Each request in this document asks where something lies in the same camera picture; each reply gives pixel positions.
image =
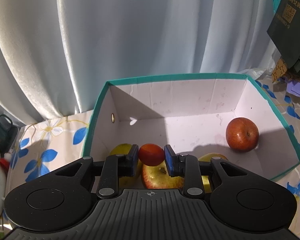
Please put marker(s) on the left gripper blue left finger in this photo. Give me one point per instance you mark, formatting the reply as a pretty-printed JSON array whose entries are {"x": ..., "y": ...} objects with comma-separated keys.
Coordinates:
[{"x": 115, "y": 167}]

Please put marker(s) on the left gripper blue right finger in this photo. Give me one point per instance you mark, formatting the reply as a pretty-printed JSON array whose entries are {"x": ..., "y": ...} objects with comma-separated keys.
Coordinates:
[{"x": 187, "y": 167}]

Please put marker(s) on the small red cherry tomato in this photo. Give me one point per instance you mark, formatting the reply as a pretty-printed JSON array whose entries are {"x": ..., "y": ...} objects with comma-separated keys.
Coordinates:
[{"x": 151, "y": 154}]

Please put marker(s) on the yellow green pear left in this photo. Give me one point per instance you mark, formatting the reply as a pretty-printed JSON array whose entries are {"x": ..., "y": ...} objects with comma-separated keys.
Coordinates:
[{"x": 127, "y": 182}]

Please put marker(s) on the red yellow apple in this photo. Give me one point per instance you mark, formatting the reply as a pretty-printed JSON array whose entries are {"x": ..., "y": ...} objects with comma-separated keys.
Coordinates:
[{"x": 157, "y": 177}]

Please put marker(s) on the teal cardboard box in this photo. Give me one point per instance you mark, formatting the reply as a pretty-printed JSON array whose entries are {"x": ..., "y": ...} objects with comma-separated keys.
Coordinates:
[{"x": 190, "y": 112}]

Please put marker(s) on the large red apple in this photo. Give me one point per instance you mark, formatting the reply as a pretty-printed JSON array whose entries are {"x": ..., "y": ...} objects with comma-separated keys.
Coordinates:
[{"x": 242, "y": 134}]

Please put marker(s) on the red white small toy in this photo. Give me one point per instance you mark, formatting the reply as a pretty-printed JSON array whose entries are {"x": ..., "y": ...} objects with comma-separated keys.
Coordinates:
[{"x": 5, "y": 162}]

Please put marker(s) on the dark green mug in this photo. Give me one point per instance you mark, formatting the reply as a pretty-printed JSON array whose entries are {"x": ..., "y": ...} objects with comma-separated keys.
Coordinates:
[{"x": 8, "y": 134}]

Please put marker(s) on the purple paper box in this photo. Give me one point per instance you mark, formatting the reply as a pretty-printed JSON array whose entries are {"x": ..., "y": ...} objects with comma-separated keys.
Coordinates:
[{"x": 293, "y": 87}]

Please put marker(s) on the white curtain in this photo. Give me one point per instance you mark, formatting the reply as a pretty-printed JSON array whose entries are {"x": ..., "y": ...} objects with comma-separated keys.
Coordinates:
[{"x": 55, "y": 55}]

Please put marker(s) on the dark green hanging bag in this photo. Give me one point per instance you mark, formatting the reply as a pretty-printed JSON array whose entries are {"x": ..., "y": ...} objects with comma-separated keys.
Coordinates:
[{"x": 284, "y": 31}]

